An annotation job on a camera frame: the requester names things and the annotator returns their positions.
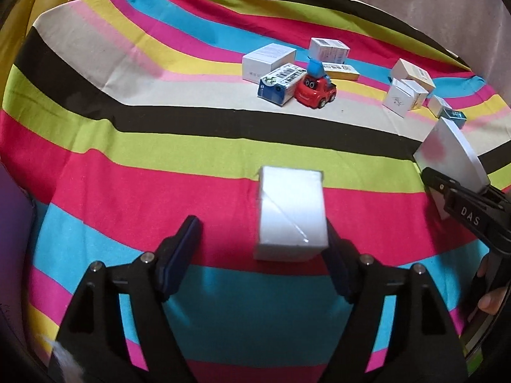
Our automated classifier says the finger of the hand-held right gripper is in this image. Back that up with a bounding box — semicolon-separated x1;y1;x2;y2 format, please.
485;185;511;208
422;167;511;248

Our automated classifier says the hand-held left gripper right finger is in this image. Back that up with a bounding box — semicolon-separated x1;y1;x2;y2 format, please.
319;217;468;383

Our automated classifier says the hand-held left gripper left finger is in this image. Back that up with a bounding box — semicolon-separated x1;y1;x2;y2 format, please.
48;214;200;383

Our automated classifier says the plain white box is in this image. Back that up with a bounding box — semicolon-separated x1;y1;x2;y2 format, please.
253;165;329;262

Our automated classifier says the teal box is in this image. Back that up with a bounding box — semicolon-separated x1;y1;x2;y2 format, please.
440;109;468;129

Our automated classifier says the long white box gold print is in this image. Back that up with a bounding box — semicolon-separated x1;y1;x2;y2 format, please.
323;63;361;81

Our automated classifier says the person's right hand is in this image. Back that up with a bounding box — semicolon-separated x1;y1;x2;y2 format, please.
476;254;509;316

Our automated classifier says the small white box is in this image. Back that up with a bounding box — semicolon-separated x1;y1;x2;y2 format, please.
427;95;453;118

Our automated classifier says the striped colourful cloth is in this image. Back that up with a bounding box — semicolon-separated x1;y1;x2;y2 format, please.
0;0;511;383

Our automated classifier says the cream box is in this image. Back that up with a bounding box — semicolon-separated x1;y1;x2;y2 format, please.
389;58;437;92

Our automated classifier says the red toy car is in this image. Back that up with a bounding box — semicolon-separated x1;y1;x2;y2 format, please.
294;72;337;108

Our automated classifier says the blue and white box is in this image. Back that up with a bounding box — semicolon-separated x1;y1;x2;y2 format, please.
256;63;306;106

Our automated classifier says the blue toy piece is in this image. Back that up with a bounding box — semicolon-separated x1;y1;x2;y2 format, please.
307;56;332;84

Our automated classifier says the large white box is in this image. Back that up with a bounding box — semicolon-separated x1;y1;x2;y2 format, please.
242;43;297;84

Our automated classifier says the white box with printed labels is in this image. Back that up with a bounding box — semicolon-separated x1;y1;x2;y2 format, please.
309;37;351;64

